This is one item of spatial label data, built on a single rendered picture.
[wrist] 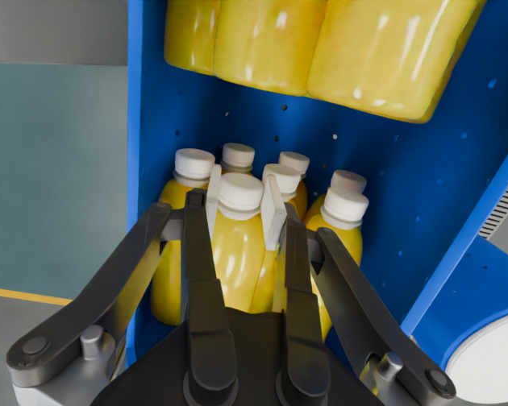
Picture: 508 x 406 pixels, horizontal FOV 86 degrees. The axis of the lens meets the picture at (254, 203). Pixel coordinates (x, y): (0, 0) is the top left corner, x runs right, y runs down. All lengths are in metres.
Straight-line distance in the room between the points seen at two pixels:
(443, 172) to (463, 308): 0.41
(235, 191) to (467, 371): 0.61
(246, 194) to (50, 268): 1.89
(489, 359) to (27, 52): 0.98
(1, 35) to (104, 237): 1.31
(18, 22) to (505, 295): 0.93
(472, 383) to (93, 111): 1.56
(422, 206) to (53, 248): 1.85
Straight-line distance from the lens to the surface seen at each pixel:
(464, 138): 0.31
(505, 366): 0.76
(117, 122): 1.46
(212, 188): 0.18
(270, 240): 0.18
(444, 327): 0.68
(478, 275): 0.71
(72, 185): 1.68
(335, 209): 0.26
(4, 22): 0.60
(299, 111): 0.39
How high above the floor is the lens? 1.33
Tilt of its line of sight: 63 degrees down
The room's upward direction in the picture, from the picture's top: 173 degrees clockwise
